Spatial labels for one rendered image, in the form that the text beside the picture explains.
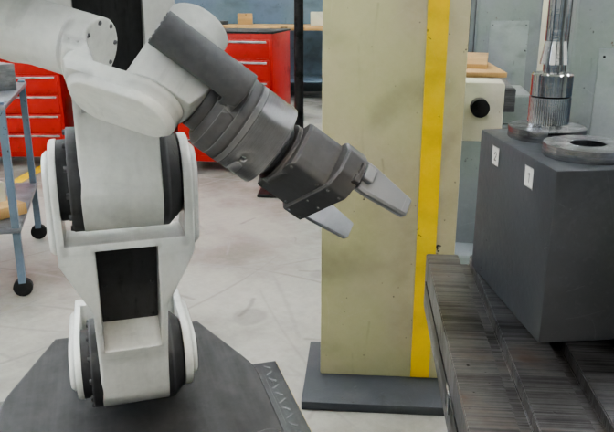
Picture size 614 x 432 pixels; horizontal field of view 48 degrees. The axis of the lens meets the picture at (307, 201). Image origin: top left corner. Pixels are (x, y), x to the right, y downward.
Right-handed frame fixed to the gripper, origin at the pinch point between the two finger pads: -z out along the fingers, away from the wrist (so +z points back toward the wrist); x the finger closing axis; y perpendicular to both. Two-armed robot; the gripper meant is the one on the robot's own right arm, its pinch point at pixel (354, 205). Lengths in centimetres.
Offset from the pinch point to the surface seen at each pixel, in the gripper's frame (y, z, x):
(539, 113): 20.4, -13.7, 7.1
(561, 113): 20.9, -15.4, 8.7
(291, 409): -3, -41, -79
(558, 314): -1.5, -22.2, 8.5
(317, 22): 535, -121, -582
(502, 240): 7.7, -19.1, 0.3
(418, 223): 73, -70, -106
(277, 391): 1, -39, -85
